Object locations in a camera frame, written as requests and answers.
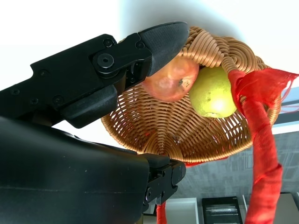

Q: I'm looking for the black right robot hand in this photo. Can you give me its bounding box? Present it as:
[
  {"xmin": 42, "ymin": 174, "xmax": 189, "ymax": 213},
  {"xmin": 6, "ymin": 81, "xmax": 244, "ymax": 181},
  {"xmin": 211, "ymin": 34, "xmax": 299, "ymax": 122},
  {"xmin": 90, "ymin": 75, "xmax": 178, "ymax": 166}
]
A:
[{"xmin": 0, "ymin": 21, "xmax": 189, "ymax": 224}]

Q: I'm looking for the wicker basket with red handle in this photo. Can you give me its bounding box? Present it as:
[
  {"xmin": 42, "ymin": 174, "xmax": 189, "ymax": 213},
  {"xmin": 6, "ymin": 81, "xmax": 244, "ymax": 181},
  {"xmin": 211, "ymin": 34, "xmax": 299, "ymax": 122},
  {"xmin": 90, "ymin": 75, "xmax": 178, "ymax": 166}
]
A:
[{"xmin": 100, "ymin": 26, "xmax": 299, "ymax": 224}]

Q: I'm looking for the red apple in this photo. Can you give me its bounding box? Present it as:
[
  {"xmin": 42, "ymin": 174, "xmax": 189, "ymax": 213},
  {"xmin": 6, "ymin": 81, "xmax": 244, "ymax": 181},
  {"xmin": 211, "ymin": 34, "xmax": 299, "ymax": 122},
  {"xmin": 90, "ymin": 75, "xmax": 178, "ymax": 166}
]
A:
[{"xmin": 142, "ymin": 55, "xmax": 200, "ymax": 103}]

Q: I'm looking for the black slatted panel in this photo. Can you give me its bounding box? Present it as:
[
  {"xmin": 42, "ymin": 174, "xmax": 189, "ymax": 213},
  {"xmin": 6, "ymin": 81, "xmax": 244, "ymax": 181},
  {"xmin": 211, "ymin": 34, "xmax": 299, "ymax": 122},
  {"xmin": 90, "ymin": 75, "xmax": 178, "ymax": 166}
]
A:
[{"xmin": 202, "ymin": 196, "xmax": 241, "ymax": 224}]

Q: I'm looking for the yellow green pear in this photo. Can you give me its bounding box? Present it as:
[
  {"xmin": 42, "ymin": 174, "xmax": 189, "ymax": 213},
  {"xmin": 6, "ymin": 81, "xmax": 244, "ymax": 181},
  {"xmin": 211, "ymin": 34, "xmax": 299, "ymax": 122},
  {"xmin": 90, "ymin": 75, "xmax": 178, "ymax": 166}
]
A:
[{"xmin": 188, "ymin": 66, "xmax": 238, "ymax": 119}]

